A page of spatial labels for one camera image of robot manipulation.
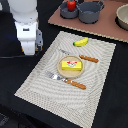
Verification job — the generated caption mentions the tan round wooden plate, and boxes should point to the tan round wooden plate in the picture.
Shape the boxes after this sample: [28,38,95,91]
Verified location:
[57,55,84,78]

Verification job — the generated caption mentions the yellow toy banana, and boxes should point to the yellow toy banana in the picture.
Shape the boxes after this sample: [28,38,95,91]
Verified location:
[73,37,88,47]

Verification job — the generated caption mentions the small grey metal pot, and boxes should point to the small grey metal pot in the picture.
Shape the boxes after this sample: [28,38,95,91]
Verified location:
[60,2,78,19]

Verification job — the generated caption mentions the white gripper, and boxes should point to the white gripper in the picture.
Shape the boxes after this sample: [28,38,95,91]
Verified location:
[15,22,43,55]

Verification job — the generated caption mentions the yellow butter block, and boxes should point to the yellow butter block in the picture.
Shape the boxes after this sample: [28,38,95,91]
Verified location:
[62,61,82,71]

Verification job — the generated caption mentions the cream ceramic bowl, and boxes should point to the cream ceramic bowl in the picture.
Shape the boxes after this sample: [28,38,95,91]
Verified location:
[116,4,128,30]

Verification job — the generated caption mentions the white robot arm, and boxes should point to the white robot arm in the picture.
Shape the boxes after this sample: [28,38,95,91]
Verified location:
[7,0,43,55]

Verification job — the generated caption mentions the fork with wooden handle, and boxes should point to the fork with wooden handle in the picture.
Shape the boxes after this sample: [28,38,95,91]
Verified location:
[45,71,86,89]

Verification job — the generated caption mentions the knife with wooden handle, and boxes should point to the knife with wooden handle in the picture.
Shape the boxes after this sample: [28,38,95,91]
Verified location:
[59,49,99,63]

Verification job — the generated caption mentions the red toy tomato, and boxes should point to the red toy tomato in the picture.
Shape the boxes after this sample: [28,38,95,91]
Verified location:
[67,0,76,11]

